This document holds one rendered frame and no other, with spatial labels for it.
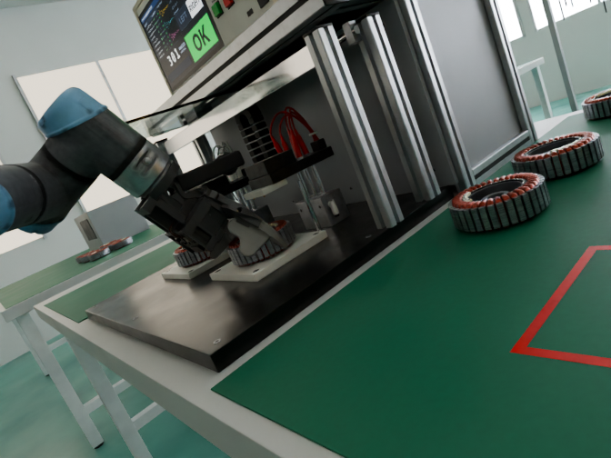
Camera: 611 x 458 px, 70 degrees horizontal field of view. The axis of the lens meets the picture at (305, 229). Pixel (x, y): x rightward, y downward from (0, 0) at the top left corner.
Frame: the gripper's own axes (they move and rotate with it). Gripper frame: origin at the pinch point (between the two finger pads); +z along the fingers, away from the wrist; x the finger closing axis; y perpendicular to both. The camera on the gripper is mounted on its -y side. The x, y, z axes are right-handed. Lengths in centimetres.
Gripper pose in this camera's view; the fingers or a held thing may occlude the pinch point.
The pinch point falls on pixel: (265, 244)
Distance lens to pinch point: 72.7
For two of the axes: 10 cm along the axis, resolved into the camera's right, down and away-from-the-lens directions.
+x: 6.0, -0.8, -8.0
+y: -4.2, 8.2, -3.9
